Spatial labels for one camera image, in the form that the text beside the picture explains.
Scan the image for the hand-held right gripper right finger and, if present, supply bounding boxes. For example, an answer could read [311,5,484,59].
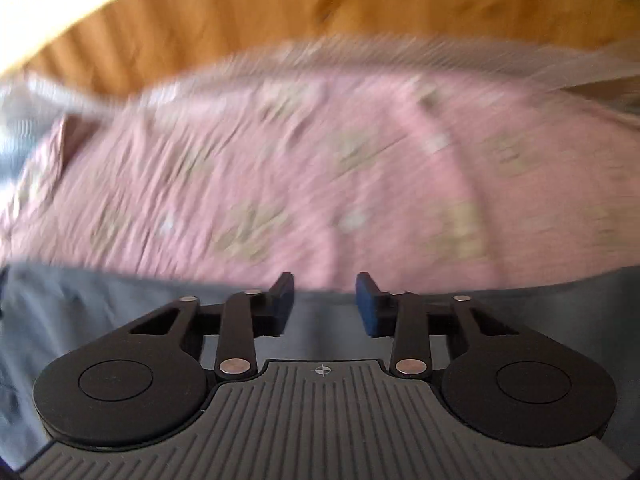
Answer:
[354,271,522,380]

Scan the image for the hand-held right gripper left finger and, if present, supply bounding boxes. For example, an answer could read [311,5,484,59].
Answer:
[128,271,295,380]

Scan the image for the grey pants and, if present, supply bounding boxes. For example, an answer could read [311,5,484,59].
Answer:
[0,260,640,466]

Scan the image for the pink printed blanket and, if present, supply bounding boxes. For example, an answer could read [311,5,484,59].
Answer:
[0,60,640,295]

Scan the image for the clear bubble wrap sheet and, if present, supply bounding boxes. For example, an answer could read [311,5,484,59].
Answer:
[0,32,640,161]

